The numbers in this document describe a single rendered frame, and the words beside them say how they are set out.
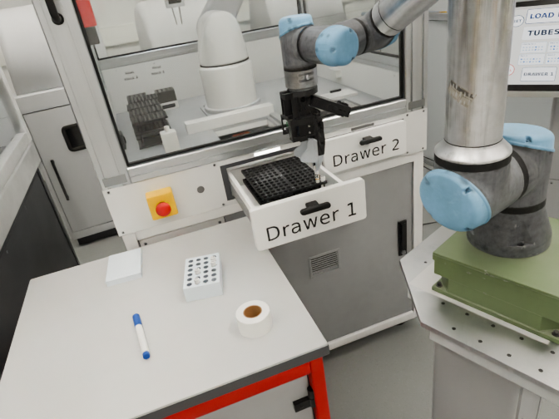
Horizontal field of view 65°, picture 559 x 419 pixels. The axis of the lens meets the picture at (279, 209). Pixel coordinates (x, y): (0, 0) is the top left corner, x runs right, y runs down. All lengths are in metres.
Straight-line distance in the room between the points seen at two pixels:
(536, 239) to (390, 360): 1.06
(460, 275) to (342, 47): 0.50
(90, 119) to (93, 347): 0.55
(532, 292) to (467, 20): 0.46
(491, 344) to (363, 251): 0.82
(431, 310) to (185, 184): 0.73
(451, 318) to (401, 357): 0.97
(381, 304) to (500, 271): 0.97
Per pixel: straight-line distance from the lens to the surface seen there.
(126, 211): 1.29
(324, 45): 0.91
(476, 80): 0.70
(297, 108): 1.04
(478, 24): 0.68
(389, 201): 1.57
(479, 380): 1.12
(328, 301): 1.67
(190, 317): 1.00
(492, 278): 0.89
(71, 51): 1.18
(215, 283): 1.01
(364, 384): 1.79
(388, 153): 1.46
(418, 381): 1.81
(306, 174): 1.19
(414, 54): 1.45
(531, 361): 0.88
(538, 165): 0.86
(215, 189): 1.29
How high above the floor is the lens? 1.38
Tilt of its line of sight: 28 degrees down
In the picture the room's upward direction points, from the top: 9 degrees counter-clockwise
